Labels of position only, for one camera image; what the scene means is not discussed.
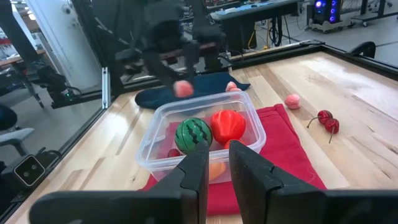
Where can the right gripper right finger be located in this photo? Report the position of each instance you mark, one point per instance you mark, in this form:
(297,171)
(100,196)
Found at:
(280,205)

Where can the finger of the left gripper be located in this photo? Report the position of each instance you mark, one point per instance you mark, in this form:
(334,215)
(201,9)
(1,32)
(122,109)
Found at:
(191,62)
(157,70)

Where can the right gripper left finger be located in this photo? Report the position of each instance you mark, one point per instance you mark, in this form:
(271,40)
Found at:
(155,208)

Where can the red toy cherry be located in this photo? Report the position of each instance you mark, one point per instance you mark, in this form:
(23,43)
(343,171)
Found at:
(332,125)
(173,152)
(325,116)

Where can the orange toy pepper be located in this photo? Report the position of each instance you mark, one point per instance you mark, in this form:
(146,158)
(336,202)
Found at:
(216,171)

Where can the green toy watermelon ball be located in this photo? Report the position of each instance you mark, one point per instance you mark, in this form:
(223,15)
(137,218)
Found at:
(192,133)

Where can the red bell pepper toy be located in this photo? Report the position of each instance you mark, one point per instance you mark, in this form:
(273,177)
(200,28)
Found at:
(228,126)

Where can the red toy strawberry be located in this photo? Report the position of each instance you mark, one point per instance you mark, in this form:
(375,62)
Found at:
(225,144)

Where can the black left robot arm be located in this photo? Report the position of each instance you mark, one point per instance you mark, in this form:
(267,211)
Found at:
(214,56)

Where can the clear plastic tupperware container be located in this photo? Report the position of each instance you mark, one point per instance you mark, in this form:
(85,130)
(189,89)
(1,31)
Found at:
(149,155)

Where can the navy blue cloth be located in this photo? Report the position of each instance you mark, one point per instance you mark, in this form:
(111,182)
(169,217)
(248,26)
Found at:
(211,84)

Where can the red cloth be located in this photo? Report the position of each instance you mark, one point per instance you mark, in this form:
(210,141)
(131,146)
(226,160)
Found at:
(286,149)

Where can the grey desk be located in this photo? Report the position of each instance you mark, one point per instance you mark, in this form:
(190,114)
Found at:
(236,14)

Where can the white cabinet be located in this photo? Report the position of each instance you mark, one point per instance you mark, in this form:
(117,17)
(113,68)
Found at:
(68,46)

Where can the black electronics box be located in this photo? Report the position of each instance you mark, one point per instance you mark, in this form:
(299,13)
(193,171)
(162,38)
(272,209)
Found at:
(56,84)

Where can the computer tower blue lights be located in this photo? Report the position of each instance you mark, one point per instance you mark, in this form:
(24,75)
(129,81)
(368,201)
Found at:
(326,12)

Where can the grey office chair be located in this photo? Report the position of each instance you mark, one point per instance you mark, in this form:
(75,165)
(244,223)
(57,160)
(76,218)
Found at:
(15,137)

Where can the silver aluminium post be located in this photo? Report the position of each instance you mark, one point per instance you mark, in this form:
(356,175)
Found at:
(105,87)

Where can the black aluminium table frame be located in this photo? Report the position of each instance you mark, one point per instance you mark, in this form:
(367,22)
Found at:
(280,56)

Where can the grey table-level depth camera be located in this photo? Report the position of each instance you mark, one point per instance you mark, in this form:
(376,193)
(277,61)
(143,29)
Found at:
(29,170)

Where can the black curved bracket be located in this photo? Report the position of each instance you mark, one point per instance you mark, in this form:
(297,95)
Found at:
(363,48)

